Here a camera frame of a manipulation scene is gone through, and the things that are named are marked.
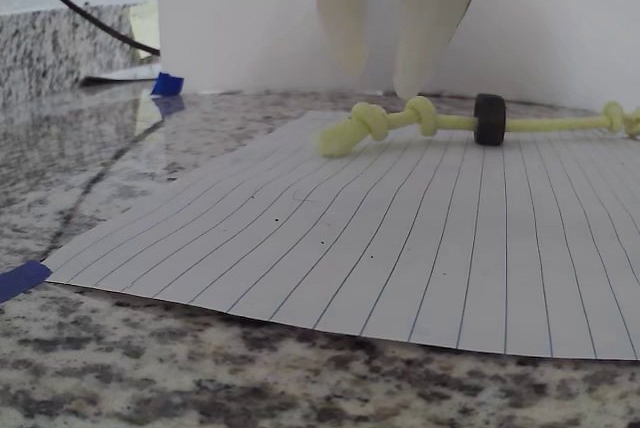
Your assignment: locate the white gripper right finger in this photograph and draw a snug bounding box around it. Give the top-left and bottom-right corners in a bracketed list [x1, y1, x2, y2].
[392, 0, 501, 100]

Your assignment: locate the yellow knotted rope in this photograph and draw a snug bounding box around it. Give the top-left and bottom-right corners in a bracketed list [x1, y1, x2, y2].
[315, 96, 640, 159]

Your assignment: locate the white foam board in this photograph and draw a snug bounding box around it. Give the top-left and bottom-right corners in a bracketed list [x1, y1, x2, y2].
[157, 0, 640, 114]

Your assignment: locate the blue tape piece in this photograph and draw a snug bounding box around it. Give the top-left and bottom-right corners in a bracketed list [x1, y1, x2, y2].
[149, 71, 185, 98]
[0, 259, 54, 304]

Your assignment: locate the pale yellow sticky note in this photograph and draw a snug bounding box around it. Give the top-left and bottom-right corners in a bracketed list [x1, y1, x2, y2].
[128, 1, 161, 62]

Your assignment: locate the lined paper sheet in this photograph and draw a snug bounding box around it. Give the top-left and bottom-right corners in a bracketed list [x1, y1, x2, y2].
[42, 107, 640, 362]

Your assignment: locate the granite backsplash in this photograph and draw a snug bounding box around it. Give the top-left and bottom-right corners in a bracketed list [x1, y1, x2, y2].
[0, 1, 161, 99]

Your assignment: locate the thin black cable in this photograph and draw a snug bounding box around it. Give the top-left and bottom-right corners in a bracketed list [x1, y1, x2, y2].
[0, 0, 162, 58]

